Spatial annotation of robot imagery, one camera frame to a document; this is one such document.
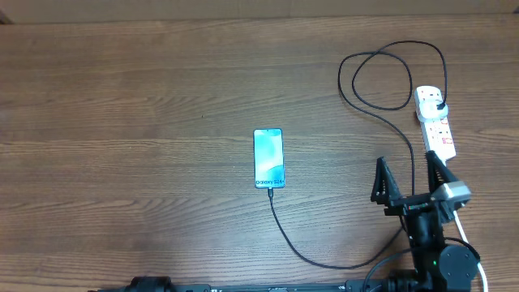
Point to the white USB charger plug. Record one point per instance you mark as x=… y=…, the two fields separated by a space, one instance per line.
x=427 y=111

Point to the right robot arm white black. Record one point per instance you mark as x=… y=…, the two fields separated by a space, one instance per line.
x=440 y=263

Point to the blue Galaxy smartphone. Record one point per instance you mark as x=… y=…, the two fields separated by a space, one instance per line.
x=269 y=159

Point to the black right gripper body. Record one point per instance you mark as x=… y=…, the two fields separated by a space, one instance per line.
x=406 y=204

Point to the white power strip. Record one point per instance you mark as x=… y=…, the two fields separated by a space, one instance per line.
x=437 y=135

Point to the cardboard back panel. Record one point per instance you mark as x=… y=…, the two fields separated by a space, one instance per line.
x=88 y=11

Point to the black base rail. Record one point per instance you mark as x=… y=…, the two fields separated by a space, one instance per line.
x=347 y=286

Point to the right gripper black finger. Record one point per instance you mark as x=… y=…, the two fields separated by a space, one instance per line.
x=385 y=189
x=437 y=172

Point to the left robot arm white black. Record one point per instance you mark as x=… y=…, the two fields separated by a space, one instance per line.
x=144 y=284

